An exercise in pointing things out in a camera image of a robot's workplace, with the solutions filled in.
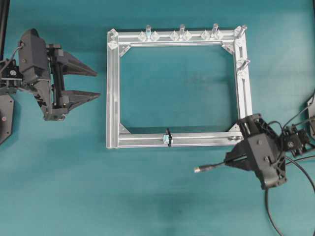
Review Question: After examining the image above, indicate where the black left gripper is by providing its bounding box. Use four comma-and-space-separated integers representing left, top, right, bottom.
35, 44, 100, 121

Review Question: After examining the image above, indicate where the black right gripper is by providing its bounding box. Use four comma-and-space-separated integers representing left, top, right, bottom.
225, 114, 287, 190

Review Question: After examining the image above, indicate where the black USB cable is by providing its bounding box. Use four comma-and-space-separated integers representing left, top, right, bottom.
193, 121, 315, 236

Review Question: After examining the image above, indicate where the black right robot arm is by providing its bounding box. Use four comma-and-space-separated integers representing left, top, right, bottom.
224, 114, 315, 190

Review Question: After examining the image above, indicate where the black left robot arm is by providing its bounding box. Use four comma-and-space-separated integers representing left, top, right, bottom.
0, 0, 100, 142

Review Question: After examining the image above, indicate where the black zip tie loop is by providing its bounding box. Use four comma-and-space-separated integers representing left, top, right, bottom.
165, 128, 172, 147

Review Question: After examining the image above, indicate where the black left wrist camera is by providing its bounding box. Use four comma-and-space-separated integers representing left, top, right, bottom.
19, 29, 50, 84

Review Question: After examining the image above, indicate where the metal post with blue tape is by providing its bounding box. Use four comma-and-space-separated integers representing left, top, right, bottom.
146, 25, 152, 40

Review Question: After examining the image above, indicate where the aluminium extrusion frame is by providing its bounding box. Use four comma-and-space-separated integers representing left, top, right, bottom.
105, 24, 252, 149

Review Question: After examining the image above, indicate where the bare metal post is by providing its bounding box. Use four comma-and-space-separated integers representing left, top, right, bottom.
179, 24, 185, 40

